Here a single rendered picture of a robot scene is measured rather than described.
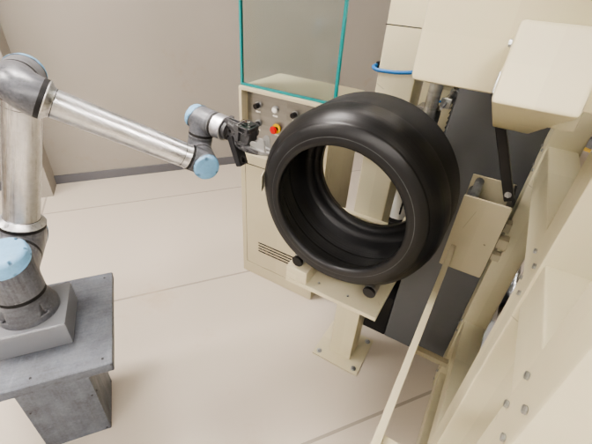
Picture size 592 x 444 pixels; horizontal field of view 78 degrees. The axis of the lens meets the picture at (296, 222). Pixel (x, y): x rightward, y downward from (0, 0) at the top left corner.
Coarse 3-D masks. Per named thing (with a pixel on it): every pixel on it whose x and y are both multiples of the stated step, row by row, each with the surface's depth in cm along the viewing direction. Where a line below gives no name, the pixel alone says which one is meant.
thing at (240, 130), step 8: (232, 120) 129; (248, 120) 130; (224, 128) 129; (232, 128) 128; (240, 128) 124; (248, 128) 125; (256, 128) 128; (224, 136) 131; (240, 136) 127; (248, 136) 125; (256, 136) 130; (240, 144) 128; (248, 144) 128
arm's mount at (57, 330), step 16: (64, 288) 142; (64, 304) 135; (48, 320) 129; (64, 320) 129; (0, 336) 122; (16, 336) 124; (32, 336) 126; (48, 336) 129; (64, 336) 131; (0, 352) 125; (16, 352) 127
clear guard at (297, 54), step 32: (256, 0) 165; (288, 0) 158; (320, 0) 151; (256, 32) 173; (288, 32) 165; (320, 32) 157; (256, 64) 181; (288, 64) 172; (320, 64) 164; (320, 96) 171
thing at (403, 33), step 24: (408, 0) 109; (408, 24) 112; (384, 48) 119; (408, 48) 115; (408, 96) 122; (360, 192) 149; (384, 192) 143; (384, 216) 151; (336, 312) 191; (336, 336) 199
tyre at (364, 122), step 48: (384, 96) 106; (288, 144) 106; (336, 144) 97; (384, 144) 91; (432, 144) 96; (288, 192) 136; (432, 192) 93; (288, 240) 125; (336, 240) 142; (384, 240) 138; (432, 240) 99
